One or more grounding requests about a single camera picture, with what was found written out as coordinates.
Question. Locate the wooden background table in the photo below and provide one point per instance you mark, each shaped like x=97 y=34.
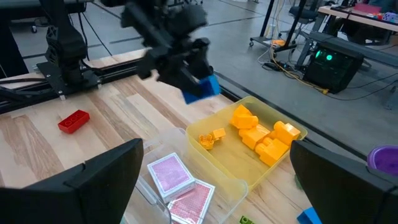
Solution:
x=357 y=18

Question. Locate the yellow wedge toy block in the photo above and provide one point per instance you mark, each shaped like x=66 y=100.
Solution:
x=244 y=117

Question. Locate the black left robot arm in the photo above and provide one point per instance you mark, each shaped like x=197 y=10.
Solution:
x=63 y=46

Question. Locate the blue heart toy block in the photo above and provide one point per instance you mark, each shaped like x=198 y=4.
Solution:
x=208 y=90

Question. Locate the lime green toy brick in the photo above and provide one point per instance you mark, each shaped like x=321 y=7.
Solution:
x=246 y=220

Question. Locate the black computer tower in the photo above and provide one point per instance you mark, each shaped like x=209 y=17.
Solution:
x=332 y=74

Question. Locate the black rolling stand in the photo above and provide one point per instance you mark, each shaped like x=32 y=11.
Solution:
x=268 y=18

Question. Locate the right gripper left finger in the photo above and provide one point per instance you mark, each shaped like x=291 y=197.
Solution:
x=77 y=199

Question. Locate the purple plastic bucket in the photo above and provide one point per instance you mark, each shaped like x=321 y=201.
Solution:
x=385 y=160

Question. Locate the red toy brick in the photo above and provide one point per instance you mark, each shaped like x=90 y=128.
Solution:
x=74 y=121

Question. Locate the small clear plastic bin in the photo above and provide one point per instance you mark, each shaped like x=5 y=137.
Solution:
x=146 y=146

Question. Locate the yellow translucent plastic bin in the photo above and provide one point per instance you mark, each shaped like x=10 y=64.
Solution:
x=230 y=155

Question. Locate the large blue toy brick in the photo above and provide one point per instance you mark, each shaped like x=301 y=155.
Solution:
x=308 y=216

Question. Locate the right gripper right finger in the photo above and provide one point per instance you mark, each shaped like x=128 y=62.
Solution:
x=348 y=193

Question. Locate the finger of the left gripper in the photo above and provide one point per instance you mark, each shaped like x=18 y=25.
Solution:
x=183 y=82
x=203 y=59

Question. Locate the black aluminium table frame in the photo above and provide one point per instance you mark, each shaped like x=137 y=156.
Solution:
x=118 y=72

